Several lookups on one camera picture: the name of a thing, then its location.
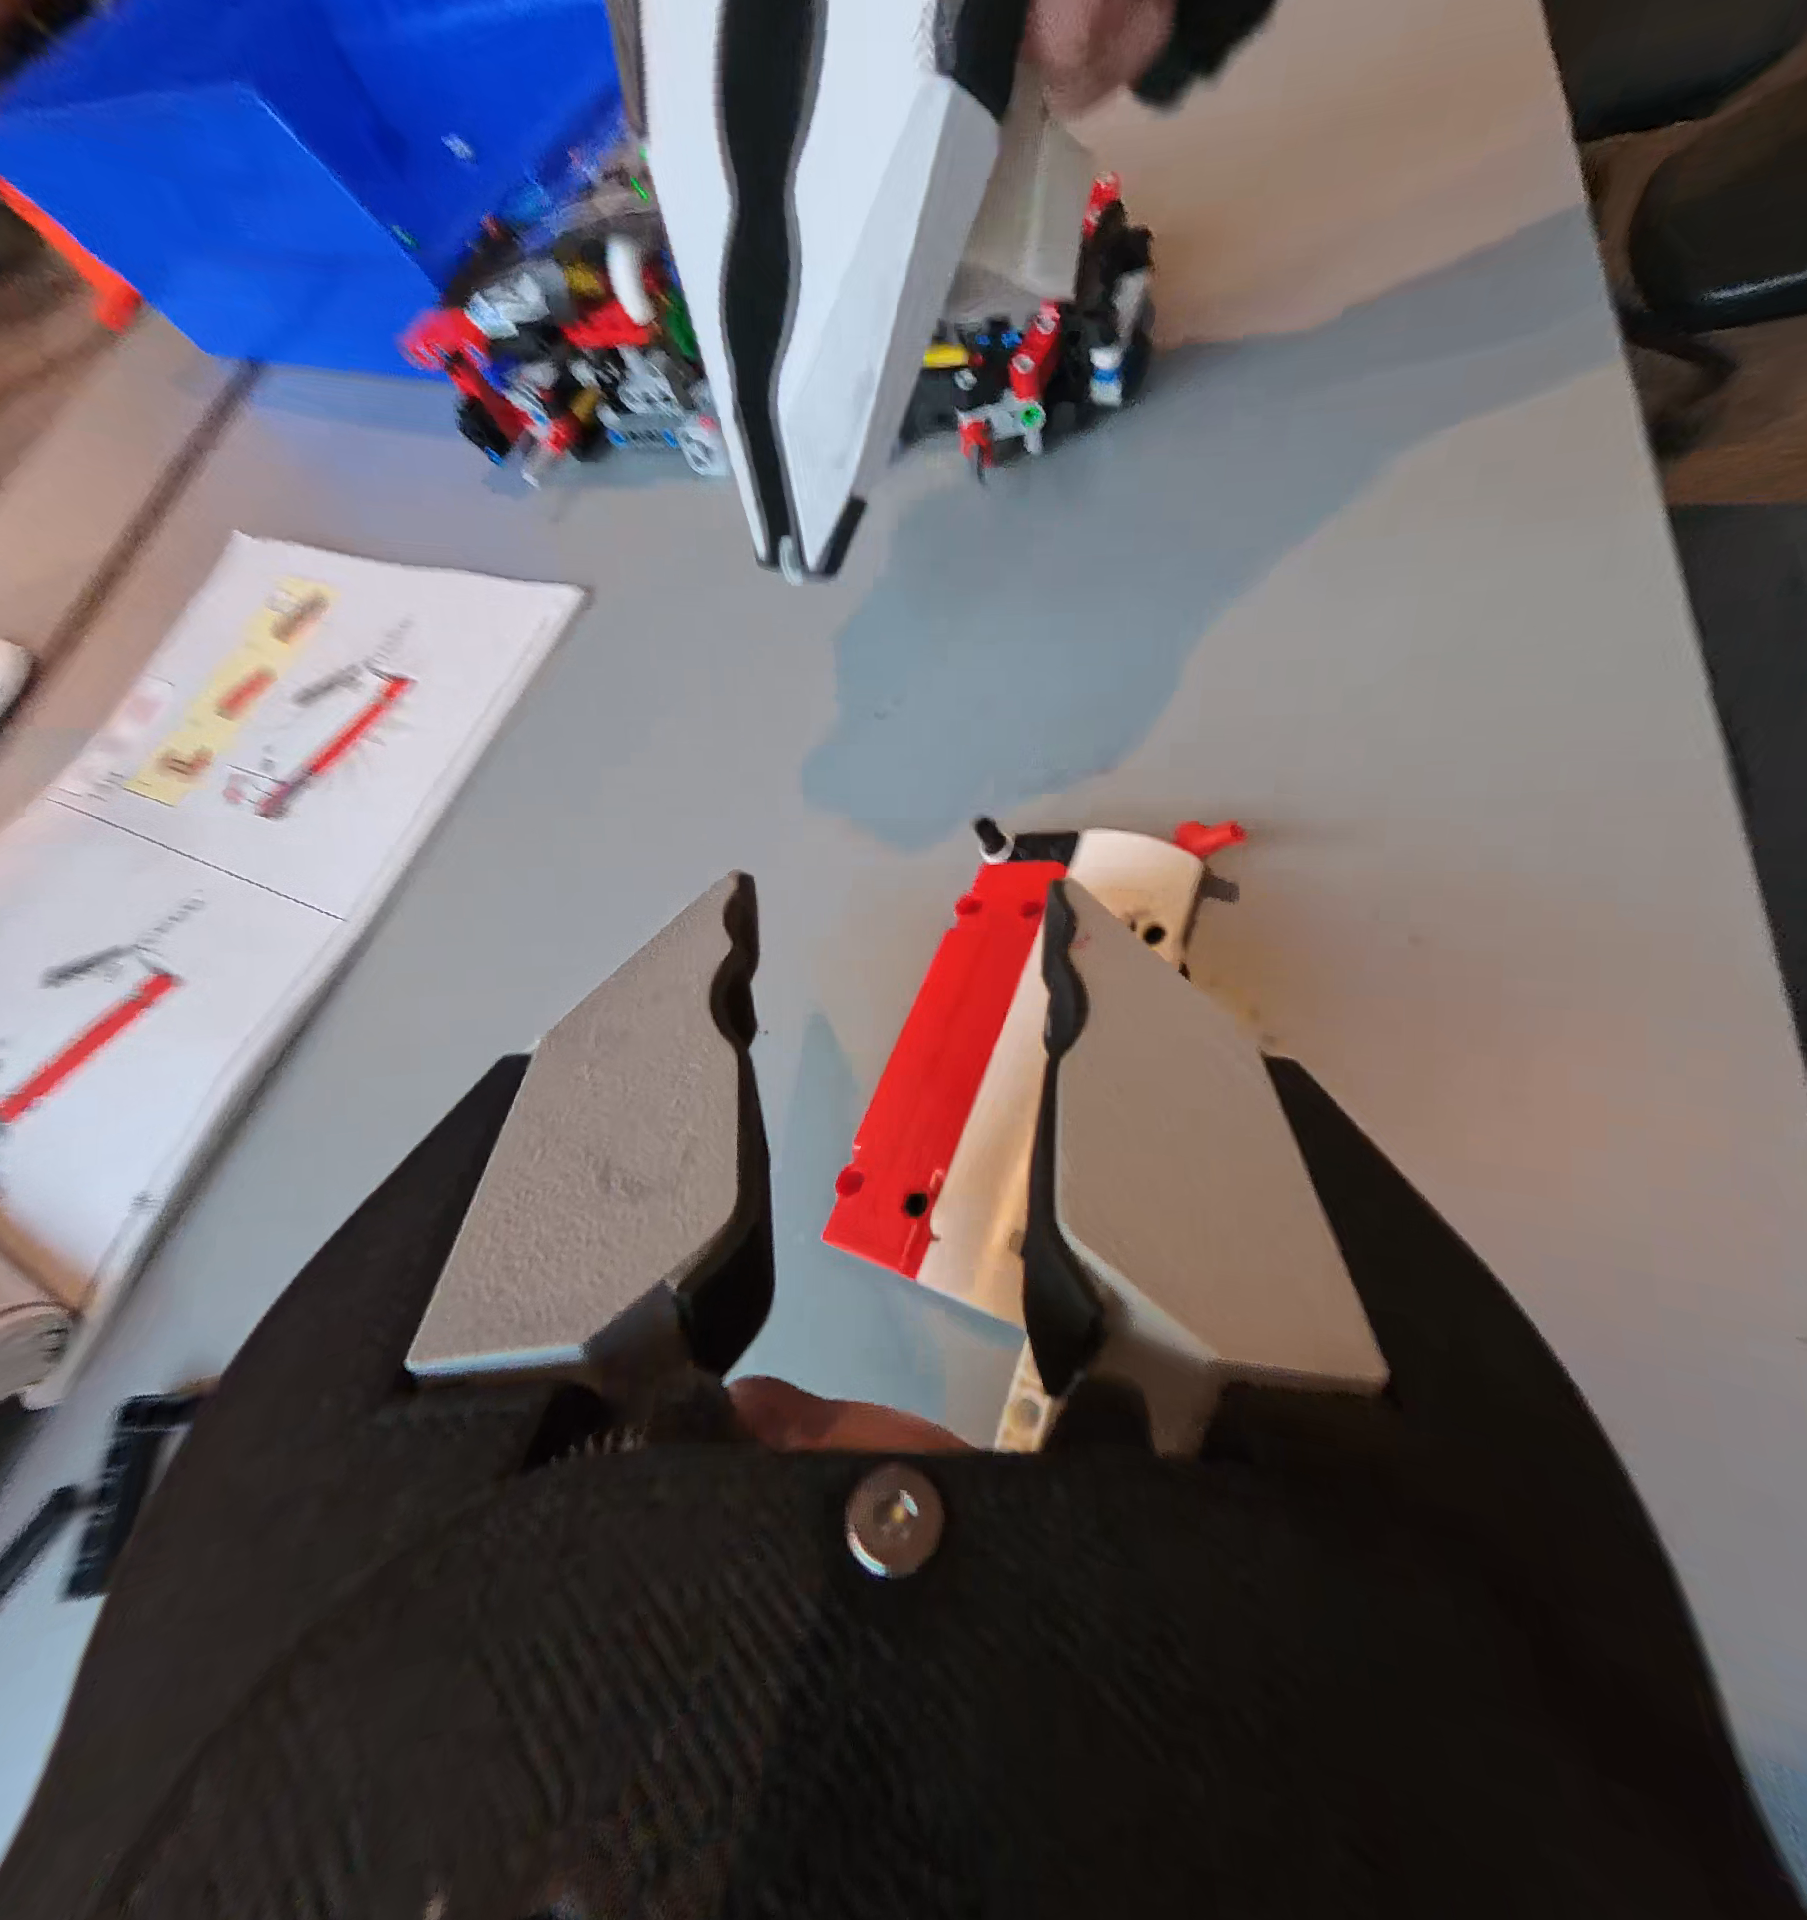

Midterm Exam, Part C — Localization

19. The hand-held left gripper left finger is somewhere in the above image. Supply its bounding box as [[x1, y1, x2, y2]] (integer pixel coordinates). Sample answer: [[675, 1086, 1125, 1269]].
[[407, 870, 776, 1384]]

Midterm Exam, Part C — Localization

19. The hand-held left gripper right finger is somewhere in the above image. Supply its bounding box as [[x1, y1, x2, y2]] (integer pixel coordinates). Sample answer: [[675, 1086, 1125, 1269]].
[[1021, 877, 1394, 1455]]

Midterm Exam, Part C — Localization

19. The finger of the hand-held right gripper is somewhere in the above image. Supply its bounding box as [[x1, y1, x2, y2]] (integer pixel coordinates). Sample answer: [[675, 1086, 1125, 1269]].
[[755, 0, 1094, 587], [637, 0, 791, 576]]

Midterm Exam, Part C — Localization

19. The red and white toy panel assembly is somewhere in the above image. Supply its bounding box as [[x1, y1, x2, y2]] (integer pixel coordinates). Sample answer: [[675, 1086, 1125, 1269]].
[[821, 814, 1249, 1455]]

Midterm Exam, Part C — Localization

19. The building instruction booklet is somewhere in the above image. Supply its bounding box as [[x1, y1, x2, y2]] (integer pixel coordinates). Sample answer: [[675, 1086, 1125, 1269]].
[[0, 529, 594, 1418]]

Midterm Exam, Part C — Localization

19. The grey desk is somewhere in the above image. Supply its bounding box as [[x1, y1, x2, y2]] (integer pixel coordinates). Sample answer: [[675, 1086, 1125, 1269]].
[[0, 0, 1807, 1920]]

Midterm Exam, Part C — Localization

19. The person's right hand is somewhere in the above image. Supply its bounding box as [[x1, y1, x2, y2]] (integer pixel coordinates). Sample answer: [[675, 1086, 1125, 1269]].
[[1022, 0, 1178, 120]]

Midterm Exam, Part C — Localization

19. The toy car chassis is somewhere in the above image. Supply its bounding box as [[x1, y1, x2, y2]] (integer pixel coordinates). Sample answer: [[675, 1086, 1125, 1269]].
[[398, 169, 1165, 486]]

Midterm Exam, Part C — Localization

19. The blue plastic bin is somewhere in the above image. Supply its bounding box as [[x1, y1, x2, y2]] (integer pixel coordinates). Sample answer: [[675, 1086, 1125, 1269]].
[[0, 0, 623, 379]]

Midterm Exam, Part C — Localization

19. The orange plastic object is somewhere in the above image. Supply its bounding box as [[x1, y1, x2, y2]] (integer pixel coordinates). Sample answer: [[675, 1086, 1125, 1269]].
[[0, 169, 145, 335]]

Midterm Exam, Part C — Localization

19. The black office chair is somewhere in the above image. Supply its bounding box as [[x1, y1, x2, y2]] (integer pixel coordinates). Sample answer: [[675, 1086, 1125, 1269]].
[[1542, 0, 1807, 458]]

